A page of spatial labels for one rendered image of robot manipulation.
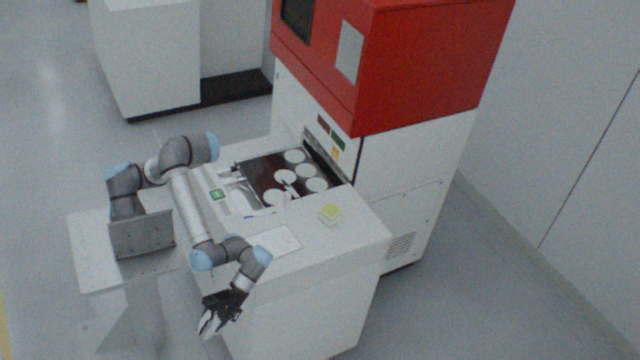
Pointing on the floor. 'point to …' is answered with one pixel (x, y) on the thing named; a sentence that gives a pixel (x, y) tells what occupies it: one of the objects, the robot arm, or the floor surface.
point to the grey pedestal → (128, 329)
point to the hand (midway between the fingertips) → (202, 334)
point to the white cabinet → (294, 314)
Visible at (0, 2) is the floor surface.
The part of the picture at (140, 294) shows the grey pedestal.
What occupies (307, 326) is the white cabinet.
